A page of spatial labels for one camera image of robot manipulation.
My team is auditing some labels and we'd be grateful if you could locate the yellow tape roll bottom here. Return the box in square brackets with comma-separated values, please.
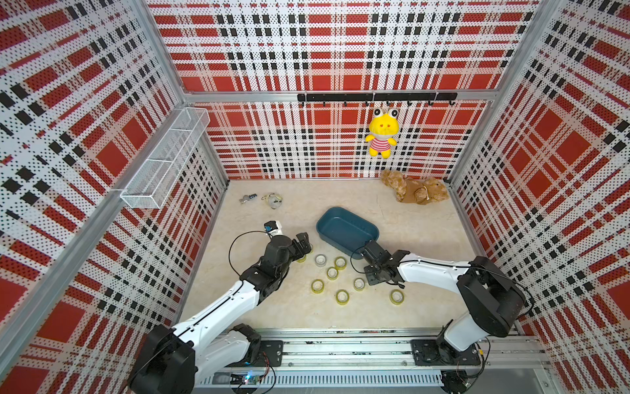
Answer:
[335, 289, 349, 305]

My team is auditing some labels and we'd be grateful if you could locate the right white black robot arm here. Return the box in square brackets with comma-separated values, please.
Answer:
[358, 241, 532, 354]

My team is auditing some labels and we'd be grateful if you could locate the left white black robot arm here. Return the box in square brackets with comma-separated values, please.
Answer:
[127, 232, 312, 393]

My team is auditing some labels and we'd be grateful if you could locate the teal plastic storage box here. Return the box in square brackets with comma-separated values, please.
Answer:
[316, 207, 380, 259]

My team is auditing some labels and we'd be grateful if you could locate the brown plush bear toy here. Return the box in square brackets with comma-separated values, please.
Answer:
[380, 170, 449, 205]

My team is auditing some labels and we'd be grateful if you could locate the small green circuit board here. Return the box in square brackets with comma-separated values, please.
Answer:
[230, 374, 265, 387]

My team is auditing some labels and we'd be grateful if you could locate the yellow frog plush toy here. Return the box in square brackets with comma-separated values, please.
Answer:
[365, 108, 400, 159]

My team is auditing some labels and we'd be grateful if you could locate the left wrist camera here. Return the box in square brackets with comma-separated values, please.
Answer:
[264, 221, 283, 237]

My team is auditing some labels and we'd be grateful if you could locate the small metal blue keychain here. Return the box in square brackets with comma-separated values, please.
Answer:
[240, 194, 258, 204]

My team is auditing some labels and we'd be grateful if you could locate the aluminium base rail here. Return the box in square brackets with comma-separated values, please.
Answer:
[196, 328, 562, 393]

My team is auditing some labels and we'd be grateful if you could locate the white wire mesh basket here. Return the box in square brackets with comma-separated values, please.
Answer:
[121, 108, 209, 209]

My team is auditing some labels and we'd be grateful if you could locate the black hook rail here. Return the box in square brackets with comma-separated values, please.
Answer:
[297, 92, 458, 103]

